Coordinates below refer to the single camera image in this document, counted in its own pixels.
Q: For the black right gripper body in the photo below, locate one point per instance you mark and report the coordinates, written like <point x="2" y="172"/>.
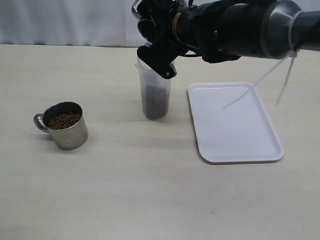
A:
<point x="159" y="20"/>

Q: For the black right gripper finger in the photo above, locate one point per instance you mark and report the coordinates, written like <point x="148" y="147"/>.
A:
<point x="159" y="56"/>

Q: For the steel mug with pellets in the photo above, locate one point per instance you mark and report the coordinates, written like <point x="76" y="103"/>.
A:
<point x="65" y="123"/>
<point x="134" y="9"/>

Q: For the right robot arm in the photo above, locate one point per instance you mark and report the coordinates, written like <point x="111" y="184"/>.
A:
<point x="222" y="30"/>

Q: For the translucent plastic tall container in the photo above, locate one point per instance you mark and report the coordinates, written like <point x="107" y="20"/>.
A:
<point x="154" y="90"/>

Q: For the white backdrop curtain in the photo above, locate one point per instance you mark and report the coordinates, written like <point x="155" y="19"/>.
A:
<point x="99" y="23"/>

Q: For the white rectangular plastic tray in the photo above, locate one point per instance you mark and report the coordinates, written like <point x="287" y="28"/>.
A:
<point x="231" y="124"/>

